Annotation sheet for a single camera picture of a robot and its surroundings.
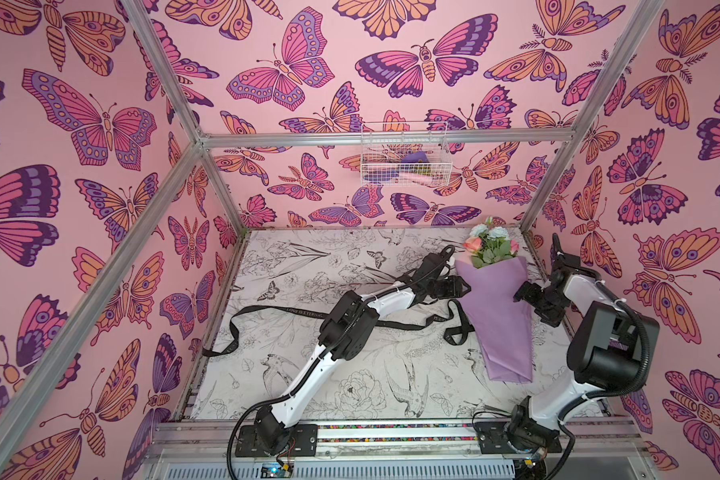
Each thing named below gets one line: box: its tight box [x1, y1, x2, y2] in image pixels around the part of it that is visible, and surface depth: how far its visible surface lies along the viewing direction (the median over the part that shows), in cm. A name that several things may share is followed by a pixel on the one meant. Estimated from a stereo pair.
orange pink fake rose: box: [462, 237, 483, 252], surface depth 112 cm
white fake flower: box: [469, 216, 510, 241], surface depth 112 cm
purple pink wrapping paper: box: [455, 256, 533, 384], surface depth 92 cm
